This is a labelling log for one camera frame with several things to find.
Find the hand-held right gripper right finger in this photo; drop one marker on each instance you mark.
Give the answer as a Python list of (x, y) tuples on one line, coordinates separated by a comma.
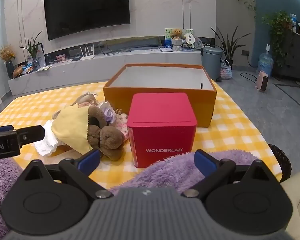
[(202, 160)]

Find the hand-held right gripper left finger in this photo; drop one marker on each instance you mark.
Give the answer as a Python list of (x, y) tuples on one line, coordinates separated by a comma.
[(91, 158)]

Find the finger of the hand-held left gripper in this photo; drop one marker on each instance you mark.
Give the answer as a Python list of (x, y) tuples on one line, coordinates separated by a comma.
[(31, 133)]

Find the orange cardboard box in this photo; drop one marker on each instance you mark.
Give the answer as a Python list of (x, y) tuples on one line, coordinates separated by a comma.
[(205, 107)]

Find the white crumpled cloth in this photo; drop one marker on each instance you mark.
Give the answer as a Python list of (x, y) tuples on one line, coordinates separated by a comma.
[(46, 145)]

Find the brown plush bear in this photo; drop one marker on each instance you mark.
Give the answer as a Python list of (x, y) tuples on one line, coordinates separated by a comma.
[(110, 137)]

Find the yellow checked tablecloth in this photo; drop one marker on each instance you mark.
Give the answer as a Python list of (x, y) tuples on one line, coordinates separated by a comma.
[(35, 105)]

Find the pale yellow cloth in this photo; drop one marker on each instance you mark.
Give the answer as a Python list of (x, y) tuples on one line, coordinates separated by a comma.
[(70, 127)]

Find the pink crocheted toy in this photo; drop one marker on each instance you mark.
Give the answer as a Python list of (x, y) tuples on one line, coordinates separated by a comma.
[(121, 126)]

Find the purple fluffy blanket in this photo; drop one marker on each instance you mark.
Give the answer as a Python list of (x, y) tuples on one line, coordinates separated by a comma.
[(160, 175)]

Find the red cube box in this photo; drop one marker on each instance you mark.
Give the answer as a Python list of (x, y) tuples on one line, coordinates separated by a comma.
[(160, 135)]

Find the pile of snack bags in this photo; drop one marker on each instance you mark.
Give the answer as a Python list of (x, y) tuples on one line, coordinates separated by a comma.
[(23, 69)]

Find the yellow flowers in dark vase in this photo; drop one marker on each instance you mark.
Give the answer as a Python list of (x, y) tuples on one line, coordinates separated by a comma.
[(9, 68)]

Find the dark round stool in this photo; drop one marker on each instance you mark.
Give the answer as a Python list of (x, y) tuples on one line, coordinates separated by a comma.
[(281, 162)]

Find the grey marble television console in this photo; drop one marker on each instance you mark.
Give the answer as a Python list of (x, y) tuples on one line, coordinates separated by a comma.
[(90, 72)]

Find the potted grass plant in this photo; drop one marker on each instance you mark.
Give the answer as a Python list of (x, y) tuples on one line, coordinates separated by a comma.
[(33, 48)]

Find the pastel woven basket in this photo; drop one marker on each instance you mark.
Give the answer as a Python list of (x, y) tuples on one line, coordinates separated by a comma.
[(226, 71)]

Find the white router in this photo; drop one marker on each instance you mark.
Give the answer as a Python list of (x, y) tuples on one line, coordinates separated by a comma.
[(87, 58)]

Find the grey trash bin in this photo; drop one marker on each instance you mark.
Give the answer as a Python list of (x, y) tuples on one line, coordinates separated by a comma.
[(211, 62)]

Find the pink space heater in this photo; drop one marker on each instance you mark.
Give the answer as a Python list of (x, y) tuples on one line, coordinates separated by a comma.
[(261, 81)]

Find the blue water jug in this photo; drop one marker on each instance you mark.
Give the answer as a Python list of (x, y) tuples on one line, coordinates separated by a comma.
[(265, 63)]

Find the white flat box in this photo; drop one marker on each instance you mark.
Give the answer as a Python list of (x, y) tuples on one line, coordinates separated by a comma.
[(167, 50)]

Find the tall leafy floor plant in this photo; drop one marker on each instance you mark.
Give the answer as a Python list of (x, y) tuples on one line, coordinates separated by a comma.
[(230, 47)]

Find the white round hand fan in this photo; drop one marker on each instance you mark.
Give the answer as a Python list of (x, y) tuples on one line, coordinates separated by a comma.
[(190, 38)]

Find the small brown teddy bear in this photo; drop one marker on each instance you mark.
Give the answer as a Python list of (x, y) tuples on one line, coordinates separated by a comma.
[(177, 33)]

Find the dark sideboard cabinet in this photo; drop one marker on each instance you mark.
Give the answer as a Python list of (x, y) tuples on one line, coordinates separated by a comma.
[(295, 55)]

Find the bushy green plant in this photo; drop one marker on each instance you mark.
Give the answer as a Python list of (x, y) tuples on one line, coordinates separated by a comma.
[(277, 25)]

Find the black picture frame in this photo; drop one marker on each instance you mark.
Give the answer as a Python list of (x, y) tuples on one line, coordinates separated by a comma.
[(41, 55)]

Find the black wall television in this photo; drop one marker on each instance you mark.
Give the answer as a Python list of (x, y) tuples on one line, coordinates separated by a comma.
[(87, 7)]

